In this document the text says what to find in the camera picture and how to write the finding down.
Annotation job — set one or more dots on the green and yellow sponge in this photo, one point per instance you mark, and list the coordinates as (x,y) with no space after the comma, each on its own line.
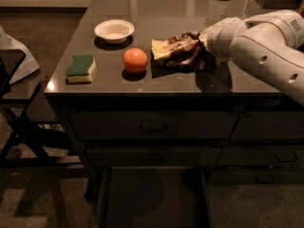
(81,69)

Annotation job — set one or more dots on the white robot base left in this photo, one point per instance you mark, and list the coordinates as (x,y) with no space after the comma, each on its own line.
(18,59)

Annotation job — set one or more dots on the brown sea salt chip bag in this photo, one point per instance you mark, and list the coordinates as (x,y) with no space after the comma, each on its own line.
(183,52)

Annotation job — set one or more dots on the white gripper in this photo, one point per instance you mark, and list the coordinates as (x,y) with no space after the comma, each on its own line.
(218,38)

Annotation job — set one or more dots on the top right drawer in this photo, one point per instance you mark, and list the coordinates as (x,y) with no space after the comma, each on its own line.
(269,127)

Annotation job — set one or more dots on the middle left drawer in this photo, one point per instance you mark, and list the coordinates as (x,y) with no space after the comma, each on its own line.
(153,156)

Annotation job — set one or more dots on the open bottom left drawer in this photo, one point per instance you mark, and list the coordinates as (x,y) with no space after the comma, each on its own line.
(154,197)

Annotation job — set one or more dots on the dark folding side table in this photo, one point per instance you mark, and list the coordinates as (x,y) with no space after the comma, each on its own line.
(34,124)

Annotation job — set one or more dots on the dark counter cabinet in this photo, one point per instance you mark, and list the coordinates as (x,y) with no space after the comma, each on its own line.
(224,88)

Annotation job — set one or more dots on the orange round fruit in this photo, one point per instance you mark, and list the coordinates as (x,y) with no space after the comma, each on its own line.
(134,60)

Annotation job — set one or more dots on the top left drawer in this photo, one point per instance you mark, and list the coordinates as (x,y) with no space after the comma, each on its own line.
(149,125)

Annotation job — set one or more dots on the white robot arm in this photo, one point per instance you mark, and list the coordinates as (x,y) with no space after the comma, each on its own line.
(265,46)

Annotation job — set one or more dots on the middle right drawer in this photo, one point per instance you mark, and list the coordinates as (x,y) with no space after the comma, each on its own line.
(261,155)

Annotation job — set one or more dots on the white bowl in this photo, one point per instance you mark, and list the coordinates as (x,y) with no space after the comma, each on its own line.
(114,31)

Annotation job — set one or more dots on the bottom right drawer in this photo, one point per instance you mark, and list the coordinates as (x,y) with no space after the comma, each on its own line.
(257,176)

